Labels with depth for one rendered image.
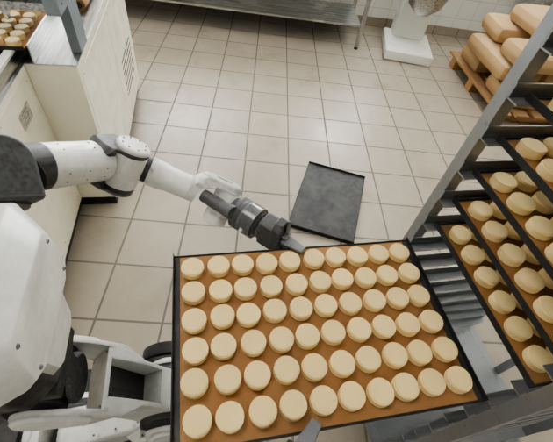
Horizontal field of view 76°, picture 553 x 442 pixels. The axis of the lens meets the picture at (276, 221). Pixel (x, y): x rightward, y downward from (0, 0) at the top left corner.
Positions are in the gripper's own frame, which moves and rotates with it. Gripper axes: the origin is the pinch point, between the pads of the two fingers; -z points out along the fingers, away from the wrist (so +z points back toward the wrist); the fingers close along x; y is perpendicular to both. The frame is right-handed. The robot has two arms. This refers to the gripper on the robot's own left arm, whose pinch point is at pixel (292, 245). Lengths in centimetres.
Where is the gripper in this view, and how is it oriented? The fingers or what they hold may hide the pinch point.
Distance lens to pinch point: 89.7
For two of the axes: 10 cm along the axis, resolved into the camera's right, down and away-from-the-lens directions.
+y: 5.7, -5.8, 5.8
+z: -8.1, -5.0, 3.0
